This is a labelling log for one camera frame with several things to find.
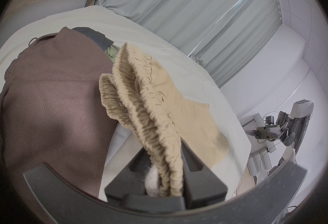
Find brown shorts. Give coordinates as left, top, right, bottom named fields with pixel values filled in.
left=0, top=27, right=116, bottom=219

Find olive green garment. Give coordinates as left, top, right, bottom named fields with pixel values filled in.
left=105, top=44, right=121, bottom=63

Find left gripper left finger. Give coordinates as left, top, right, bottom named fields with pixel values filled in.
left=104, top=147, right=151, bottom=205

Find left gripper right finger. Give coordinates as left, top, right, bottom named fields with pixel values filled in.
left=180, top=138, right=228, bottom=209

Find tan shorts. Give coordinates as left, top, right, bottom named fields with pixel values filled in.
left=99, top=42, right=229, bottom=198

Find black garment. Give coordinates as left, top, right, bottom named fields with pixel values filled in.
left=71, top=27, right=113, bottom=50

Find bed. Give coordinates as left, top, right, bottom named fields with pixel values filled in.
left=0, top=0, right=252, bottom=203

